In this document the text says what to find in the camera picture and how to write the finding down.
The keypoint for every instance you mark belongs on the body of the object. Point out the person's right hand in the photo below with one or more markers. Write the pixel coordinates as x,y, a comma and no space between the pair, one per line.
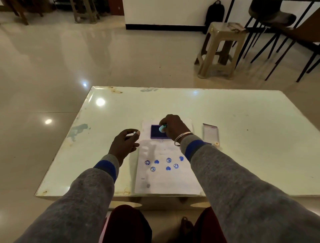
177,127

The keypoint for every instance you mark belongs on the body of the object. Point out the person's left hand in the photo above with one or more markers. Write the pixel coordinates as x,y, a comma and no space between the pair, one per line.
119,145

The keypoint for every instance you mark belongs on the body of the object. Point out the person's left thumb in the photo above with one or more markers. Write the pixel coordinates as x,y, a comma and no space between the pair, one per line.
133,146

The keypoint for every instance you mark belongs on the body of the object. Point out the person's right fingers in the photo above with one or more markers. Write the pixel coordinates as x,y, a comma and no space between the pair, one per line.
168,122

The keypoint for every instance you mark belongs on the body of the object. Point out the teal round stamp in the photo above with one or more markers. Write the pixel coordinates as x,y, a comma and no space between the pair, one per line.
162,128

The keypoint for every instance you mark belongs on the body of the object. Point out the small white stamp cap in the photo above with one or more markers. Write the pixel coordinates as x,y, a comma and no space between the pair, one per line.
136,132

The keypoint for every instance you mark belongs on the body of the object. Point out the person's right forearm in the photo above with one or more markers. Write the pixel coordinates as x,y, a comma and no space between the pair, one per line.
245,195

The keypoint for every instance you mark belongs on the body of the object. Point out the person's left forearm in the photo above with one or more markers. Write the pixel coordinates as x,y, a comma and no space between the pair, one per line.
82,200

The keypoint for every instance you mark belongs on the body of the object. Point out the blue ink pad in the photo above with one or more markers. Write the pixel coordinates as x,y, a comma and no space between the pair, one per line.
156,132

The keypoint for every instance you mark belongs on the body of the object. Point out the silver bangle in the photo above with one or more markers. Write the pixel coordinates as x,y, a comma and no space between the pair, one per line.
178,139

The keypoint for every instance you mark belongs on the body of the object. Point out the clear ink pad lid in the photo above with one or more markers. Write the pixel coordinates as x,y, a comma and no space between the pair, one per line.
210,134

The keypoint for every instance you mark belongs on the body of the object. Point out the white stamped paper sheet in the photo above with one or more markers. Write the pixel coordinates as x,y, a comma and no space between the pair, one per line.
165,177

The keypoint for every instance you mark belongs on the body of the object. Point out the small yellow round stamp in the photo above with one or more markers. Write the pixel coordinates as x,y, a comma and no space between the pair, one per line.
216,144

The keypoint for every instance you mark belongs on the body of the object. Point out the person's left leg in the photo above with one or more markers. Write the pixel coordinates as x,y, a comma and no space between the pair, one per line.
126,225

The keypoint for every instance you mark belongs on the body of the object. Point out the person's leg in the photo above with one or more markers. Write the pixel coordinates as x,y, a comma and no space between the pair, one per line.
126,225
207,227

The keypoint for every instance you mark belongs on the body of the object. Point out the beige plastic stool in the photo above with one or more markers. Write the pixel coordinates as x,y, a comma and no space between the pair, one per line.
220,47

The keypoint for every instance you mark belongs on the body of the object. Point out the person's foot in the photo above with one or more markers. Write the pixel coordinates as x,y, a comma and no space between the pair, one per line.
186,229

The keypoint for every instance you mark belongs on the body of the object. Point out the person's right leg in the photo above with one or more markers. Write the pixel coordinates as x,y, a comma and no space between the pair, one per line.
207,227

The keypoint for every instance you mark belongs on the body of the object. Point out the black backpack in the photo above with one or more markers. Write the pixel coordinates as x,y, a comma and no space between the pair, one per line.
214,15

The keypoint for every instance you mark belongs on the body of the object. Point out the crumpled cloth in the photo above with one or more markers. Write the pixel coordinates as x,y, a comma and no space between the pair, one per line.
236,27

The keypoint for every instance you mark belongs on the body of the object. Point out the brown plastic stool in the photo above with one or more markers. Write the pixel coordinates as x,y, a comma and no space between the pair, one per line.
85,10

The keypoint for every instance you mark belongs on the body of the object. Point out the black metal chair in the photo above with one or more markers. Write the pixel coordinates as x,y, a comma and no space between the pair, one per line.
271,17

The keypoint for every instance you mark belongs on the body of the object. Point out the brown seat metal chair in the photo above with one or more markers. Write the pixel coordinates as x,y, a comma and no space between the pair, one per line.
303,35

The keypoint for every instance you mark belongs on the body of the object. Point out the dark wooden chair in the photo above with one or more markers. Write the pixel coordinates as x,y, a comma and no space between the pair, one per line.
20,10

